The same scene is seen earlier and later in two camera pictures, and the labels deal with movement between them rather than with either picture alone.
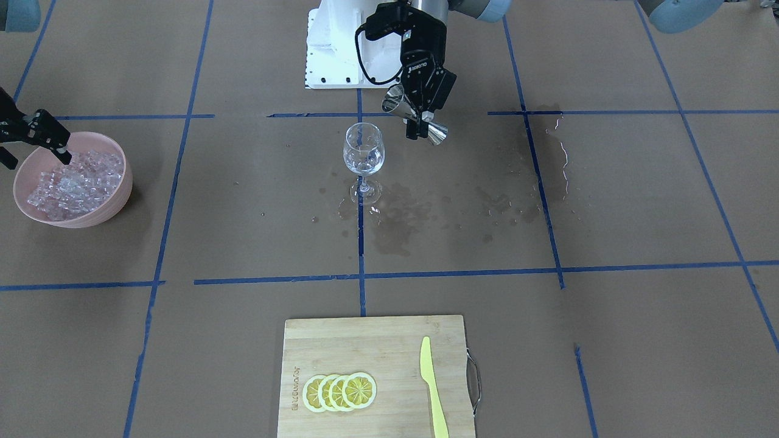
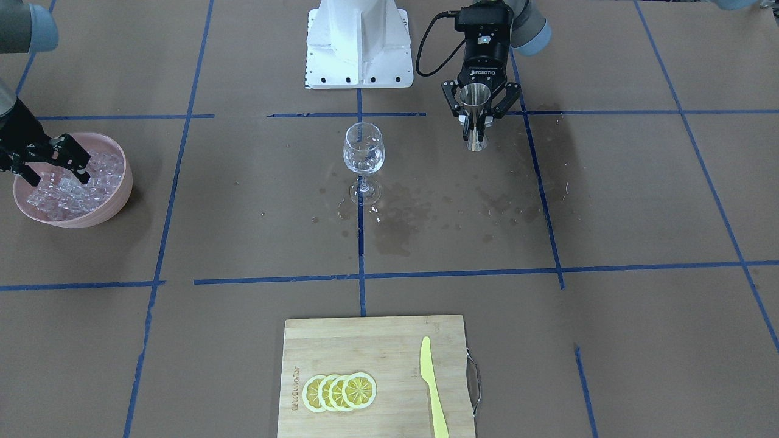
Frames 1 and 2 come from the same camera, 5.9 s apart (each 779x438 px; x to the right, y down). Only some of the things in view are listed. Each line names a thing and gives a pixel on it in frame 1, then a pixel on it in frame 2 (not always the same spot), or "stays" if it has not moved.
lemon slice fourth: [359, 390] stays
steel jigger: [394, 103] to [475, 96]
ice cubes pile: [78, 187] stays
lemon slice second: [323, 396] stays
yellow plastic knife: [428, 374] stays
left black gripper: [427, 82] to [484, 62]
